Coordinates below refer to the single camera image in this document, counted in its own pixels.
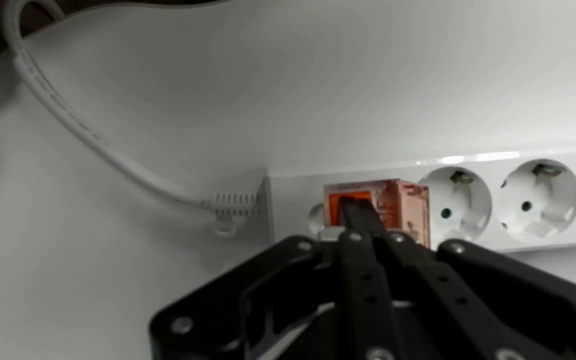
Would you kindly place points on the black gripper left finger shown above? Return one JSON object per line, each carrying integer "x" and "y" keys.
{"x": 330, "y": 297}

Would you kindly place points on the white power strip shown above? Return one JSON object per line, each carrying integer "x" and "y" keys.
{"x": 502, "y": 201}

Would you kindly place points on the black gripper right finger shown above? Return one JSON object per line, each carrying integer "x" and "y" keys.
{"x": 465, "y": 302}

